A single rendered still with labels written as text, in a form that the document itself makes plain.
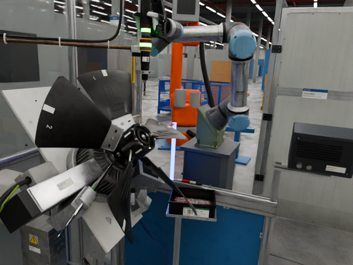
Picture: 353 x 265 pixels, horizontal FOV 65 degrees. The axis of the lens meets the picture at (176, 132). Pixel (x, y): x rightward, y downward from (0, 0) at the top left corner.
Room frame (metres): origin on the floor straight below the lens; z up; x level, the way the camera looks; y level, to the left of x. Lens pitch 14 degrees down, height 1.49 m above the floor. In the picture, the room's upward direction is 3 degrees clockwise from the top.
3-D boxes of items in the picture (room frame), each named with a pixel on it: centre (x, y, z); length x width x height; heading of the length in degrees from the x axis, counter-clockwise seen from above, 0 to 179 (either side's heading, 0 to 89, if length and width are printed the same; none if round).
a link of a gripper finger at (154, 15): (1.08, 0.10, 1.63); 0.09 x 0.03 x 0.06; 171
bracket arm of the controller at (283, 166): (1.20, -0.59, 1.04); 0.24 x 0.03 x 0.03; 70
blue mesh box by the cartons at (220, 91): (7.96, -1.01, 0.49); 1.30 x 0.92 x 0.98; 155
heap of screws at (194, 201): (1.21, -0.10, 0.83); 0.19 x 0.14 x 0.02; 85
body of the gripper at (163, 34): (1.19, 0.10, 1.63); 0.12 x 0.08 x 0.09; 160
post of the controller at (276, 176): (1.24, -0.49, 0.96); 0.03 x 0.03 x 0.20; 70
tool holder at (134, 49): (1.08, 0.14, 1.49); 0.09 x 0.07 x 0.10; 105
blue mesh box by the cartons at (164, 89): (8.35, -0.06, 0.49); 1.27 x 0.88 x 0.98; 155
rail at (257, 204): (1.39, -0.09, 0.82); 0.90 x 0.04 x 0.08; 70
